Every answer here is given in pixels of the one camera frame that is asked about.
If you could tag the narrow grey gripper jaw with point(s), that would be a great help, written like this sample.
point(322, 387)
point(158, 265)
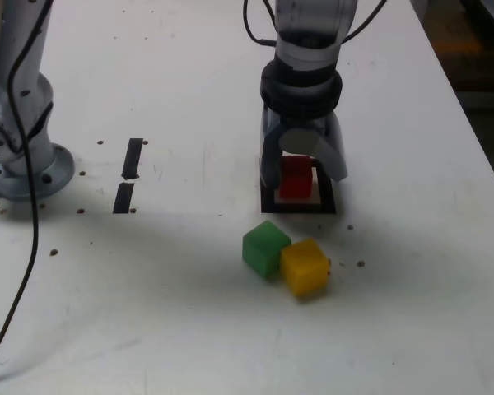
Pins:
point(270, 164)

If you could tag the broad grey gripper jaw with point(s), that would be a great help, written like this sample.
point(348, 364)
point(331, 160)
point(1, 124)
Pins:
point(333, 156)

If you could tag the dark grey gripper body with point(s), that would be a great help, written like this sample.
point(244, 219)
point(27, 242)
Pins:
point(300, 122)

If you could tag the red cube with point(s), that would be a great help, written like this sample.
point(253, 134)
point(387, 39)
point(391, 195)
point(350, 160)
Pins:
point(296, 183)

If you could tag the green cube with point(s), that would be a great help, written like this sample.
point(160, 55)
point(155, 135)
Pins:
point(261, 251)

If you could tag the yellow cube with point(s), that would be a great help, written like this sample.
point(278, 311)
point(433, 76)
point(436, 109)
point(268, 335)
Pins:
point(304, 267)

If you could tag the black tape square outline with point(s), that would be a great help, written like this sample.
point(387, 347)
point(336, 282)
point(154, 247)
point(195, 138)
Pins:
point(296, 209)

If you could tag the black tape strip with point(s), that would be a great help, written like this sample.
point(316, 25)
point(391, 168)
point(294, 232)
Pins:
point(122, 201)

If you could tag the grey metal bar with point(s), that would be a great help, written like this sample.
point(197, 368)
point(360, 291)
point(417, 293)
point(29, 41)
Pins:
point(486, 99)

